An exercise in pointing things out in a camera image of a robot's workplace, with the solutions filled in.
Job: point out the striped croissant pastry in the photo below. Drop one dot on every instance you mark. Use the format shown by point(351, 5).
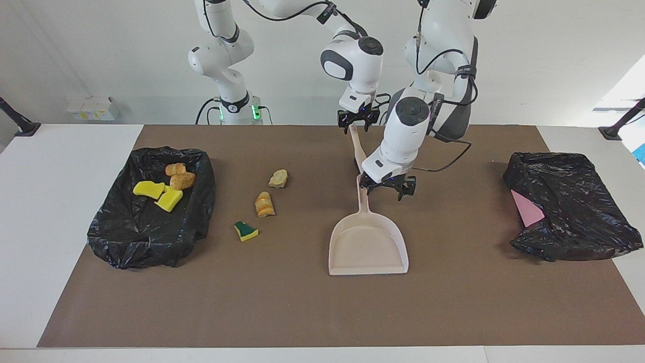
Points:
point(175, 169)
point(264, 204)

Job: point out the yellow sponge piece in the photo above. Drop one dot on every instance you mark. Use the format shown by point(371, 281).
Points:
point(148, 189)
point(169, 200)

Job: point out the beige plastic dustpan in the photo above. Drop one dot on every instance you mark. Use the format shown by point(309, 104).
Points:
point(368, 247)

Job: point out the green and yellow sponge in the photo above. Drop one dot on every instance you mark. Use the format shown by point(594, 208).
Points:
point(246, 232)

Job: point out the pale bread piece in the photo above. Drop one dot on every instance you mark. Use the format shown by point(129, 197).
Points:
point(278, 178)

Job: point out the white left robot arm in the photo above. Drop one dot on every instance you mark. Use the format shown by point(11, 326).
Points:
point(410, 131)

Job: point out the crumpled black trash bag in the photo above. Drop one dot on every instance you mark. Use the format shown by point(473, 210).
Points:
point(579, 201)

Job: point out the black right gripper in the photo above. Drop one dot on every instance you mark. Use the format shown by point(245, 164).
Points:
point(359, 115)

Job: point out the black camera stand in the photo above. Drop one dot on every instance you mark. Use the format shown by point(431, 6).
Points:
point(22, 126)
point(617, 128)

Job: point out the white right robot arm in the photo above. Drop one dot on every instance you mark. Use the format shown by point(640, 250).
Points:
point(358, 60)

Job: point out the blue object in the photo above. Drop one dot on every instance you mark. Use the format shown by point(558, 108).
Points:
point(641, 154)

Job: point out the brown bread roll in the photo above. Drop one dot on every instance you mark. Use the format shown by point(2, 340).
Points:
point(182, 181)

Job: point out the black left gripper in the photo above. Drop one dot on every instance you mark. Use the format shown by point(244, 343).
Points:
point(388, 182)

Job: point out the white wall socket boxes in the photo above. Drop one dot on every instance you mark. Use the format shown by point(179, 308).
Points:
point(90, 108)

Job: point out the brown table mat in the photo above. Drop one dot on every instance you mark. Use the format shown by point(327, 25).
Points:
point(322, 312)

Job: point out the black bag lined bin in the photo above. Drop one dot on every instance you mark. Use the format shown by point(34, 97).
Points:
point(151, 232)

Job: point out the beige hand brush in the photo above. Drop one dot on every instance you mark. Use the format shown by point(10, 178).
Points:
point(359, 148)

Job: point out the pink sheet in bag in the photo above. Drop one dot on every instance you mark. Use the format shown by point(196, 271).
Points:
point(526, 212)

